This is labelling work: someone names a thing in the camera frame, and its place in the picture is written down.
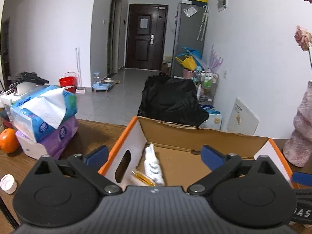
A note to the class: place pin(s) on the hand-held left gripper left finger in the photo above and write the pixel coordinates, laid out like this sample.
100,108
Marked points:
97,157

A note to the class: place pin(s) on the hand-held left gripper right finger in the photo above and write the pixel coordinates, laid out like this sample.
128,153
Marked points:
212,158

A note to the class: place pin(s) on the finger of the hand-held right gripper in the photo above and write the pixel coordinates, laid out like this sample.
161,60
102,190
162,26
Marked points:
302,178

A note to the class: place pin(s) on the red cardboard box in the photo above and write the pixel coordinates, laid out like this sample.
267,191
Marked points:
195,136

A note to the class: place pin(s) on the white spray bottle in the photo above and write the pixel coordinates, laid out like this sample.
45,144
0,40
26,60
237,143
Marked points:
152,168

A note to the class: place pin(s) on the white and blue shopping bag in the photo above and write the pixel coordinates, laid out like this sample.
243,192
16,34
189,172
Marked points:
214,119

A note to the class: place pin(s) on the pink ceramic vase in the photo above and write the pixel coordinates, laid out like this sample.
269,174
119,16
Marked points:
301,136

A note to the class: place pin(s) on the purple and white tissue pack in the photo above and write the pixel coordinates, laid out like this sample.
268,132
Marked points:
58,139

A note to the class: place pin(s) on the amber translucent item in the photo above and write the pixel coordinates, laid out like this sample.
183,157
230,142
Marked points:
142,178

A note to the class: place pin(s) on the white flat board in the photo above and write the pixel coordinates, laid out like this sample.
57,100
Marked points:
242,118

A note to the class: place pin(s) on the black garbage bag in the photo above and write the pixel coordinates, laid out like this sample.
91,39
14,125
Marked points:
170,100

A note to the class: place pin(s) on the blue pet water dispenser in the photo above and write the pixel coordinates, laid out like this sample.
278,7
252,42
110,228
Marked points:
102,84

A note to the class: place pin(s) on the blue tissue pack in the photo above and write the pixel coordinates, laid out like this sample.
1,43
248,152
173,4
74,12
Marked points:
31,121

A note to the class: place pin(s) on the red bucket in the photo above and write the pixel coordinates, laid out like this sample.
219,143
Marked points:
67,82

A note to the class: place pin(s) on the white mop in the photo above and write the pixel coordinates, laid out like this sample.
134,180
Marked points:
78,73

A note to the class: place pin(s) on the pink waste bin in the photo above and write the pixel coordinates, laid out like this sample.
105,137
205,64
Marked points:
188,73

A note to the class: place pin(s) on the orange fruit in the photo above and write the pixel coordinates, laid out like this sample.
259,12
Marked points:
8,141

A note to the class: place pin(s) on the small white cap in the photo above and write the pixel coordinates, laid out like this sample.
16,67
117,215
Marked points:
7,183

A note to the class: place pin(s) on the yellow bag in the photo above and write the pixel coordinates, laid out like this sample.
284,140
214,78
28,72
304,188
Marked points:
186,62

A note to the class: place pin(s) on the pale purple umbrella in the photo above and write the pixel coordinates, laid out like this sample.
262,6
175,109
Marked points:
214,58

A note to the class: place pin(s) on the white appliance with black clips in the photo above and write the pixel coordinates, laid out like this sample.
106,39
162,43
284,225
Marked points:
23,89

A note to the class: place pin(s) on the blue plastic item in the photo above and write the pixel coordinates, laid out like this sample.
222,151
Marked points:
191,51

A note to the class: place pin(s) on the dark brown entrance door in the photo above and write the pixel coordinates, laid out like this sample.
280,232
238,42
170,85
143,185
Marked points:
146,43

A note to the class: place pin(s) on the dark wooden doorframe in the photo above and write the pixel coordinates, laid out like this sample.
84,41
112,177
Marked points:
113,31

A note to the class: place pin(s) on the grey refrigerator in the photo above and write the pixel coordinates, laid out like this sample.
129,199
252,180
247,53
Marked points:
187,31

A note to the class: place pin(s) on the hanging folded umbrellas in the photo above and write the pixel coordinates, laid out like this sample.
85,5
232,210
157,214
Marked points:
203,22

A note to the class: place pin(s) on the bunch of dried pink roses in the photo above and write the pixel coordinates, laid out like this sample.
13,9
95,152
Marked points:
303,37

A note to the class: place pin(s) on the yellow storage box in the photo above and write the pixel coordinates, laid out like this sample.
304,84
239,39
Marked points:
197,0

